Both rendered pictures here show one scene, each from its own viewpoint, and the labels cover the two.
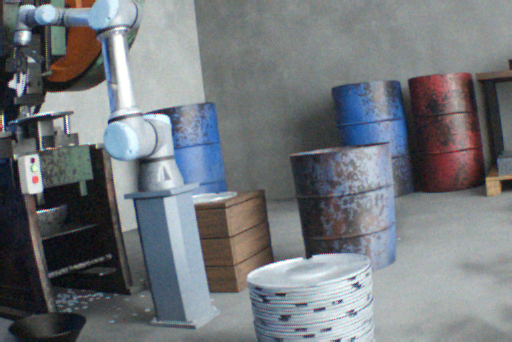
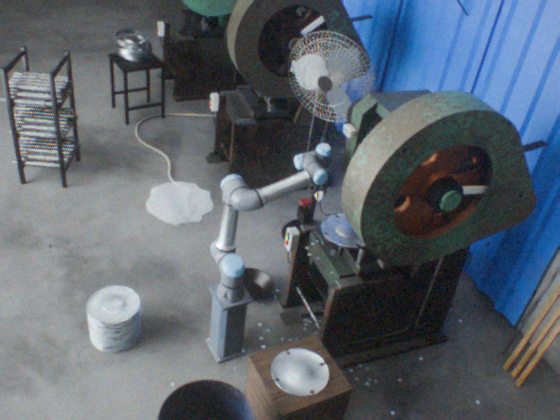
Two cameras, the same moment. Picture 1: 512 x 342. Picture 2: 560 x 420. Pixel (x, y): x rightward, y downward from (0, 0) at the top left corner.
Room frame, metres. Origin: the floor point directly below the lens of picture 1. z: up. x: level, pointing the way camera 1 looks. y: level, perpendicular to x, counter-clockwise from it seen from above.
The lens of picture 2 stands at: (3.25, -1.38, 2.65)
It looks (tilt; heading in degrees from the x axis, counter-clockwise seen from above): 36 degrees down; 125
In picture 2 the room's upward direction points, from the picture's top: 9 degrees clockwise
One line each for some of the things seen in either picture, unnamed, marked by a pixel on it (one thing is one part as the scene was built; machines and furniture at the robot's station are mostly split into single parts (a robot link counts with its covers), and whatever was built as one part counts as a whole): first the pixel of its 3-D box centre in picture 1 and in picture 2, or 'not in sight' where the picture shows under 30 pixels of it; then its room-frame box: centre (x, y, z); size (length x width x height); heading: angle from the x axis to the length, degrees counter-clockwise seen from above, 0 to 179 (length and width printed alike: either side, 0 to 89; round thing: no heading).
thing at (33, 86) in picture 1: (24, 65); not in sight; (2.18, 0.93, 1.04); 0.17 x 0.15 x 0.30; 61
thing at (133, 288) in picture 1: (54, 194); (398, 298); (2.50, 0.96, 0.45); 0.92 x 0.12 x 0.90; 61
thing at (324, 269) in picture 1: (309, 270); (113, 304); (1.31, -0.09, 0.25); 0.29 x 0.29 x 0.01
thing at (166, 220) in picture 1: (172, 257); (228, 321); (1.82, 0.30, 0.23); 0.19 x 0.19 x 0.45; 68
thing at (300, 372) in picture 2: (201, 198); (300, 371); (2.38, 0.23, 0.35); 0.29 x 0.29 x 0.01
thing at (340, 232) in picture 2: (38, 118); (347, 229); (2.14, 0.86, 0.78); 0.29 x 0.29 x 0.01
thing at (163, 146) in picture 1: (152, 136); (232, 269); (1.82, 0.31, 0.62); 0.13 x 0.12 x 0.14; 154
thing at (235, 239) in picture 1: (208, 241); (295, 392); (2.38, 0.23, 0.18); 0.40 x 0.38 x 0.35; 67
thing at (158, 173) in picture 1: (158, 172); (231, 286); (1.82, 0.30, 0.50); 0.15 x 0.15 x 0.10
